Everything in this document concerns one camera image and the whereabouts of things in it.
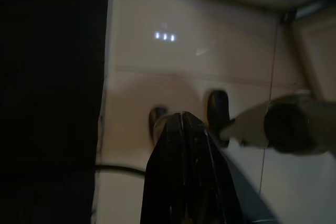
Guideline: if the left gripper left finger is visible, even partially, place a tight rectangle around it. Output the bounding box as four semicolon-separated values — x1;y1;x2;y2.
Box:
140;112;192;224

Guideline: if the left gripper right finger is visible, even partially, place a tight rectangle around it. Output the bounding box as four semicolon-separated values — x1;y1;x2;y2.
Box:
183;111;247;224

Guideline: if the black robot right foot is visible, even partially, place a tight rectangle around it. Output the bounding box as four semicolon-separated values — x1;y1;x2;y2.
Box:
206;89;231;147

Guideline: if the large dark flat panel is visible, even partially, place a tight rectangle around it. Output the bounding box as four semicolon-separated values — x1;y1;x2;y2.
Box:
0;0;111;224

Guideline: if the black floor cable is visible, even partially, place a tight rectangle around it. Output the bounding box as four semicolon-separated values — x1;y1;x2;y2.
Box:
93;164;147;177

